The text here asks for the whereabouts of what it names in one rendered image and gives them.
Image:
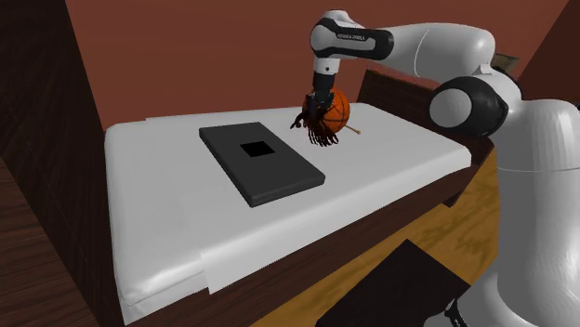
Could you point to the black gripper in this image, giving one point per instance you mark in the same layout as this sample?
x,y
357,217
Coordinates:
x,y
322,87

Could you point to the orange basketball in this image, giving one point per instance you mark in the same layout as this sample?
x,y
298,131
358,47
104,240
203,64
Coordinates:
x,y
340,113

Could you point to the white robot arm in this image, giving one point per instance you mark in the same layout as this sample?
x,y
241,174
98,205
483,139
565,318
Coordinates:
x,y
534,190

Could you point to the bed with white mattress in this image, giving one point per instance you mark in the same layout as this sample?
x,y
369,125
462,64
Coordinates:
x,y
158,204

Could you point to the dark grey flat laptop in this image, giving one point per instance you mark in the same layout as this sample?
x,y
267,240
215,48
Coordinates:
x,y
267,176

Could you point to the tan framed wall picture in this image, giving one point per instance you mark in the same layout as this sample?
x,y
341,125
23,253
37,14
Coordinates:
x,y
506,61

